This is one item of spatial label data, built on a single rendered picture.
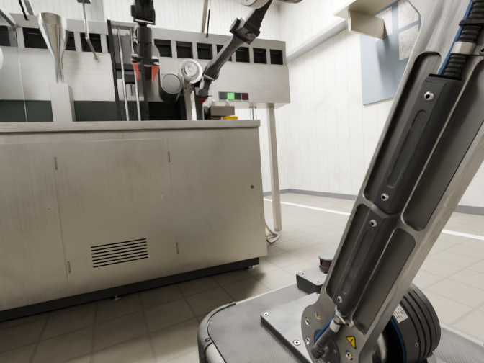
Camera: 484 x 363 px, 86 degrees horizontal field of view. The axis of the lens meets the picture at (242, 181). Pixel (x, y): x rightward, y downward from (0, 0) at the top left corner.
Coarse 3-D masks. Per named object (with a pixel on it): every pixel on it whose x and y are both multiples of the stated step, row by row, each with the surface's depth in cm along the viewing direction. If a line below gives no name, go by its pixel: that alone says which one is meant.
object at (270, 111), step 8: (272, 112) 235; (272, 120) 235; (272, 128) 236; (272, 136) 236; (272, 144) 237; (272, 152) 237; (272, 160) 237; (272, 168) 238; (272, 176) 239; (272, 184) 241; (272, 192) 242; (272, 200) 244; (272, 208) 246; (280, 208) 242; (280, 216) 243; (280, 224) 243
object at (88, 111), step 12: (36, 108) 162; (48, 108) 164; (84, 108) 171; (96, 108) 173; (108, 108) 176; (120, 108) 178; (132, 108) 181; (144, 108) 183; (156, 108) 186; (168, 108) 189; (36, 120) 162; (48, 120) 164; (84, 120) 171; (96, 120) 173; (108, 120) 176; (132, 120) 181; (144, 120) 184
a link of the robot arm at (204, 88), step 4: (204, 68) 146; (204, 72) 144; (204, 76) 146; (208, 76) 148; (204, 80) 145; (208, 80) 147; (212, 80) 149; (200, 84) 147; (204, 84) 144; (208, 84) 145; (200, 88) 145; (204, 88) 144; (208, 88) 145; (200, 92) 147; (204, 92) 147; (208, 92) 147; (204, 96) 149
